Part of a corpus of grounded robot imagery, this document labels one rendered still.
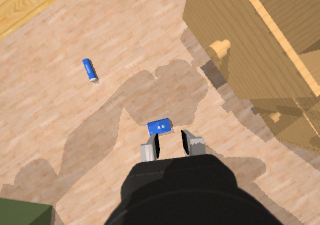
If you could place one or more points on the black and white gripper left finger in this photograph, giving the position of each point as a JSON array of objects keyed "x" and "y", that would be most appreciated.
[{"x": 150, "y": 151}]

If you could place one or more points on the blue battery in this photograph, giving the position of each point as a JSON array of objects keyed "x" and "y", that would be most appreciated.
[
  {"x": 89, "y": 70},
  {"x": 159, "y": 126}
]

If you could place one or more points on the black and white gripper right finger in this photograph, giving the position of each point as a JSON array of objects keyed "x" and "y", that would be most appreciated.
[{"x": 192, "y": 145}]

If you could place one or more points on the small brown wooden chest of drawers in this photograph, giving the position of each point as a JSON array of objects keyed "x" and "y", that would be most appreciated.
[{"x": 311, "y": 117}]

